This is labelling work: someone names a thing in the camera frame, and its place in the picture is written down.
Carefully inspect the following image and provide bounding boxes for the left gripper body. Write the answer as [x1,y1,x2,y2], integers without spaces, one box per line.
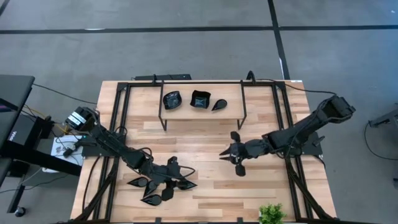
[144,156,184,202]

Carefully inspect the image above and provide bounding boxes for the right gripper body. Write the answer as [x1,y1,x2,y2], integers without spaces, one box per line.
[229,131,252,177]

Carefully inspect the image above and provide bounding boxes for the black teardrop mini plate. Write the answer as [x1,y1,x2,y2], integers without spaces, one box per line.
[126,176,149,188]
[140,194,163,207]
[211,98,228,112]
[177,179,198,190]
[142,179,159,198]

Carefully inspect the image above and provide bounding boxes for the black square wavy mini plate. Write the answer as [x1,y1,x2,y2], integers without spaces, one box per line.
[190,90,212,110]

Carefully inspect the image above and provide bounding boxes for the black leaf-shaped mini plate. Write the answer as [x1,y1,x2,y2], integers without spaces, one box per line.
[162,90,183,110]

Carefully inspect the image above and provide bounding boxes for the wooden shelf riser black legs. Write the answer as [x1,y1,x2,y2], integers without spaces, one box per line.
[158,80,246,131]

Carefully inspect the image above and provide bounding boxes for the small green potted plant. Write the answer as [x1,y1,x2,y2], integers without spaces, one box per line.
[258,203,287,224]

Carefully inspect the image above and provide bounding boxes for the white power strip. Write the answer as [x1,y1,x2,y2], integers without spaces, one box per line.
[50,134,84,166]

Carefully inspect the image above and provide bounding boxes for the black power strip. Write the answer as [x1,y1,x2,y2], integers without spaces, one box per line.
[134,73,192,81]

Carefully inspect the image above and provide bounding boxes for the grey stand leg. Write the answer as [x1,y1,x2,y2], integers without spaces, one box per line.
[369,105,398,128]

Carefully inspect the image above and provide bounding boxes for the black box white lettering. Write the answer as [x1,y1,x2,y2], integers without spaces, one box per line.
[7,113,38,147]

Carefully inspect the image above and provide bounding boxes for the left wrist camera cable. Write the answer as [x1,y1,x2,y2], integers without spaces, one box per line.
[178,166,197,181]

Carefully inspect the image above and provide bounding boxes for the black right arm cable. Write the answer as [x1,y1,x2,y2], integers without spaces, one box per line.
[257,78,338,95]

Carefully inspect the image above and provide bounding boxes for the thin black floor cable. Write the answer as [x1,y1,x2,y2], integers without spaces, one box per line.
[32,83,98,105]

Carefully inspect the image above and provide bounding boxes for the curved black floor cable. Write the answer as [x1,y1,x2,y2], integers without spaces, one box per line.
[364,121,398,162]

